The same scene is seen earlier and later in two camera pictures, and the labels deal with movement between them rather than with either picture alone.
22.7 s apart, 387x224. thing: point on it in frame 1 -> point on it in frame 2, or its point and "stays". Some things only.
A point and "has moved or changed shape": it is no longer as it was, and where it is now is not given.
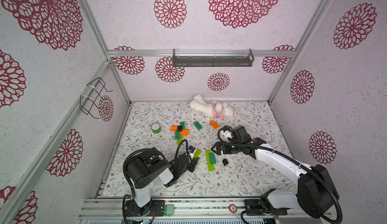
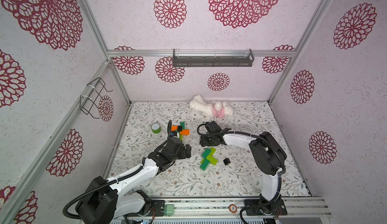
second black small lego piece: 225,162 stays
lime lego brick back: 198,152 has moved or changed shape
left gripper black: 193,165 -> 188,154
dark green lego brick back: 197,125 -> 205,164
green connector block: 169,210 stays
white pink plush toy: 214,110 stays
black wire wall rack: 92,96 stays
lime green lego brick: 211,167 has moved or changed shape
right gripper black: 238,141 -> 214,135
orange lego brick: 185,132 stays
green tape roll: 155,128 stays
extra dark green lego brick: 212,158 -> 205,153
